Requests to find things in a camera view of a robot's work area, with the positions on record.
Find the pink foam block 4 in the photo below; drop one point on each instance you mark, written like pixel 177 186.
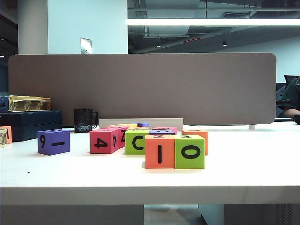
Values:
pixel 93 150

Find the paper wall sign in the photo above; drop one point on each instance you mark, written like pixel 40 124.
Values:
pixel 85 45

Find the blue box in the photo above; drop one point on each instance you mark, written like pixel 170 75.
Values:
pixel 3 104

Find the yellow patterned box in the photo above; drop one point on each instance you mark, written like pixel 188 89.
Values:
pixel 28 103

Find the orange foam block 7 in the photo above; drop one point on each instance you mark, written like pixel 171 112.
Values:
pixel 140 128

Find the cream patterned block tray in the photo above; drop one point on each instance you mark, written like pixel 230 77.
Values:
pixel 2 140

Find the orange foam block 3 Y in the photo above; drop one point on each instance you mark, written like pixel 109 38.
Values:
pixel 201 132

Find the seated person dark jacket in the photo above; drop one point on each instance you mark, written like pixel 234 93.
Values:
pixel 293 98

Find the green foam block C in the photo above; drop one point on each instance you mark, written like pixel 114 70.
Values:
pixel 129 150

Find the orange foam number block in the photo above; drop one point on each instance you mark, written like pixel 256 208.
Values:
pixel 9 131

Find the red led sign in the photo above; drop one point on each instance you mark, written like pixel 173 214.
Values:
pixel 192 40

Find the brown desk partition screen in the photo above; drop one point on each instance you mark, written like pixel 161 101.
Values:
pixel 140 89

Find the yellow foam block E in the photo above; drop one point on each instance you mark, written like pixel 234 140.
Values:
pixel 131 125

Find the navy blue case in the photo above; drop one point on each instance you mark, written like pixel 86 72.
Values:
pixel 30 126

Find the black computer monitor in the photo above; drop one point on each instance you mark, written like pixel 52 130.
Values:
pixel 279 86

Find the purple foam block 9 D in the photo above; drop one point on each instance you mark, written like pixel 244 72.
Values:
pixel 143 124

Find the white partition foot bracket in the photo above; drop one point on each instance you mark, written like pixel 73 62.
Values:
pixel 251 127

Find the green foam block W O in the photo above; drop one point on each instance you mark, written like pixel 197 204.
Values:
pixel 180 164

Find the purple foam block D W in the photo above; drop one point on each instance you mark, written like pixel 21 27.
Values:
pixel 152 132

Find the black mug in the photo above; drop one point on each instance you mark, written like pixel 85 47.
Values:
pixel 82 119

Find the orange foam block I 2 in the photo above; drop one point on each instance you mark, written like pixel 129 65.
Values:
pixel 152 161

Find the purple foam block G 9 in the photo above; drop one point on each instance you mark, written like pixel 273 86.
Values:
pixel 65 150

